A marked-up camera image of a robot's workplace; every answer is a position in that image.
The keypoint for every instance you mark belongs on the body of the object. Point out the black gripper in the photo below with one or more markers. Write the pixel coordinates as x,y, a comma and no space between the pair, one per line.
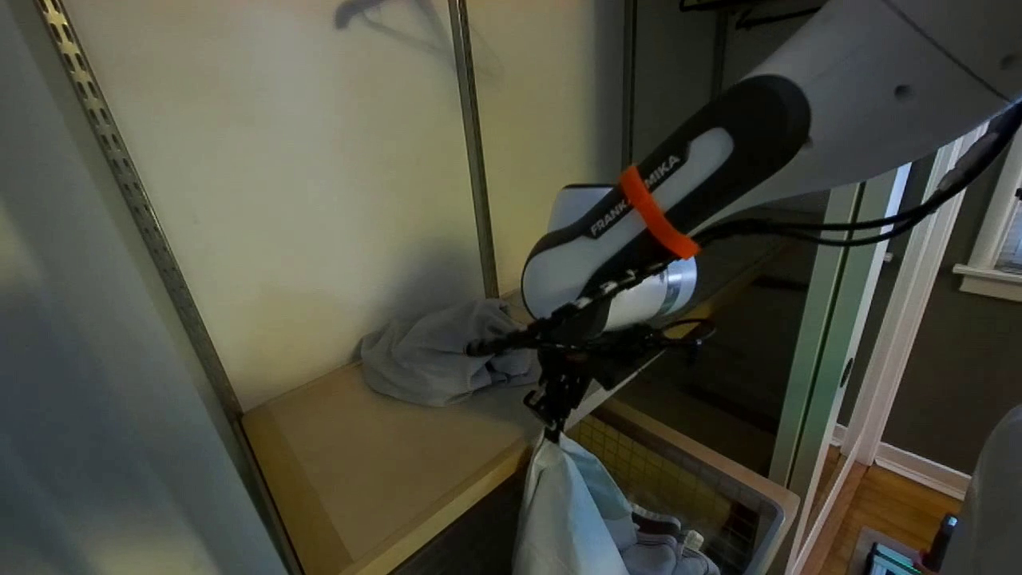
568,376

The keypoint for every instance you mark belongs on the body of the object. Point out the white cloth from tray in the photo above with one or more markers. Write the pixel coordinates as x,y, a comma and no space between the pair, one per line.
572,514

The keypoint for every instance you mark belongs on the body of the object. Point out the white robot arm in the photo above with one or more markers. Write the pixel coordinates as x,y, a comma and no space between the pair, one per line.
856,89

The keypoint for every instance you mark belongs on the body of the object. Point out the grey cloth on shelf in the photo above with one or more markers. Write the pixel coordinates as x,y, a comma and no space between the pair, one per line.
425,359

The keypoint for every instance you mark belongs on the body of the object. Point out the white cloths in tray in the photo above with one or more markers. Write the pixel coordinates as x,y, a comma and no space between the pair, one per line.
659,545

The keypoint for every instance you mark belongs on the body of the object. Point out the wooden shelf board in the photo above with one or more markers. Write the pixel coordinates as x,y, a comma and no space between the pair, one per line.
361,479

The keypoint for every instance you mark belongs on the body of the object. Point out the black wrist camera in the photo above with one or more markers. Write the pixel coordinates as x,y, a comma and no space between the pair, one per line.
633,339

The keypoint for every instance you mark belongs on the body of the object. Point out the mesh wire tray bin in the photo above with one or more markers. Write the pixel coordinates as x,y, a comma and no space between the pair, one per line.
741,514

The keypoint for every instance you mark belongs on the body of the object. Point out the metal shelf upright rail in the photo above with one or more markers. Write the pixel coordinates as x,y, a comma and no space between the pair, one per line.
158,252

